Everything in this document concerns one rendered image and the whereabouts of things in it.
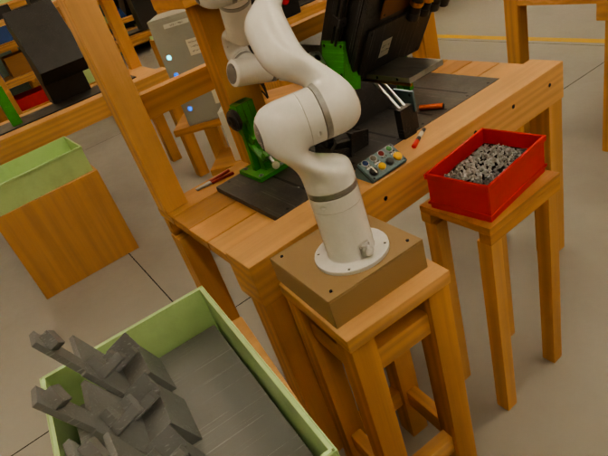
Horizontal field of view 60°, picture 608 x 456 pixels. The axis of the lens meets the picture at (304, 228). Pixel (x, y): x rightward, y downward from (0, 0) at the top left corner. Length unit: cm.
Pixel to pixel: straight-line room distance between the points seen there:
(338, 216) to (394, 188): 54
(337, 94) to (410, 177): 69
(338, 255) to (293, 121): 35
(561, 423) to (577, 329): 45
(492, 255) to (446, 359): 33
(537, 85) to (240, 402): 161
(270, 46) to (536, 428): 152
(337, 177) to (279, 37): 32
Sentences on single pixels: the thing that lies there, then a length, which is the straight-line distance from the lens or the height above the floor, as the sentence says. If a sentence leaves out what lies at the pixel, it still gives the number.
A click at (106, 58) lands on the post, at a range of 183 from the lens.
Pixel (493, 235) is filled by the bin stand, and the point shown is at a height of 77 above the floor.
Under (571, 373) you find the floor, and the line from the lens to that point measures 223.
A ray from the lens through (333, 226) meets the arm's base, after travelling 122.
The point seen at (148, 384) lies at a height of 95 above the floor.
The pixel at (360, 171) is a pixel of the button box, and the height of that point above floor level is 93.
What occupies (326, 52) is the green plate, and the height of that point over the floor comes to 124.
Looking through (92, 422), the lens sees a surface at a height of 104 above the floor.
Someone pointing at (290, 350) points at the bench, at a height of 55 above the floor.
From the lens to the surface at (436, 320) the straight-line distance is 140.
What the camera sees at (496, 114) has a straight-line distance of 205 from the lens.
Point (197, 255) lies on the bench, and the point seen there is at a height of 67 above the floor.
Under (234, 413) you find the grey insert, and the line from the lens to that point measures 118.
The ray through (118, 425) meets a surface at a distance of 106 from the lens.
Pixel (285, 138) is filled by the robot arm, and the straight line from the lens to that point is 110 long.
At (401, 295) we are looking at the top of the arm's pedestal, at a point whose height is 85.
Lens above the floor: 169
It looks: 31 degrees down
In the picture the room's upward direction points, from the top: 18 degrees counter-clockwise
